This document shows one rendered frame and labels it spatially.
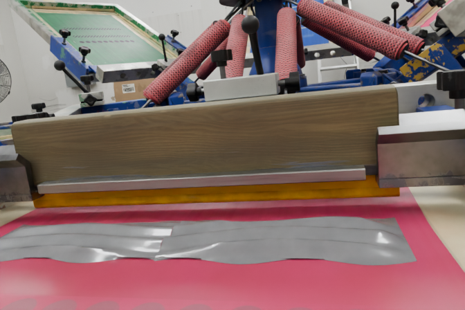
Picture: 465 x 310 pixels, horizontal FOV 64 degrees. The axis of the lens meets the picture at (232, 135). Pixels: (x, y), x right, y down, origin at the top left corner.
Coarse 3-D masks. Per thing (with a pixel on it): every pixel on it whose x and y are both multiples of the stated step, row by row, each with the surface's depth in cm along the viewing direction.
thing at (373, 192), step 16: (240, 192) 36; (256, 192) 36; (272, 192) 35; (288, 192) 35; (304, 192) 35; (320, 192) 34; (336, 192) 34; (352, 192) 34; (368, 192) 33; (384, 192) 33
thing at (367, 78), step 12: (348, 72) 132; (360, 72) 126; (372, 72) 90; (384, 72) 93; (396, 72) 96; (312, 84) 119; (324, 84) 120; (336, 84) 105; (348, 84) 99; (360, 84) 96; (372, 84) 89; (168, 96) 103; (180, 96) 101; (204, 96) 137
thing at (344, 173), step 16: (144, 176) 36; (160, 176) 36; (176, 176) 35; (192, 176) 34; (208, 176) 34; (224, 176) 34; (240, 176) 33; (256, 176) 33; (272, 176) 33; (288, 176) 32; (304, 176) 32; (320, 176) 32; (336, 176) 31; (352, 176) 31; (48, 192) 38; (64, 192) 38
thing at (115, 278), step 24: (24, 216) 41; (48, 216) 40; (72, 216) 39; (96, 216) 39; (120, 216) 38; (144, 216) 37; (168, 216) 36; (0, 264) 30; (24, 264) 29; (48, 264) 29; (72, 264) 28; (96, 264) 28; (120, 264) 28; (144, 264) 27; (0, 288) 26; (24, 288) 26; (48, 288) 25; (72, 288) 25; (96, 288) 25; (120, 288) 24
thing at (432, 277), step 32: (416, 224) 29; (416, 256) 24; (448, 256) 24; (160, 288) 24; (192, 288) 23; (224, 288) 23; (256, 288) 23; (288, 288) 22; (320, 288) 22; (352, 288) 22; (384, 288) 21; (416, 288) 21; (448, 288) 20
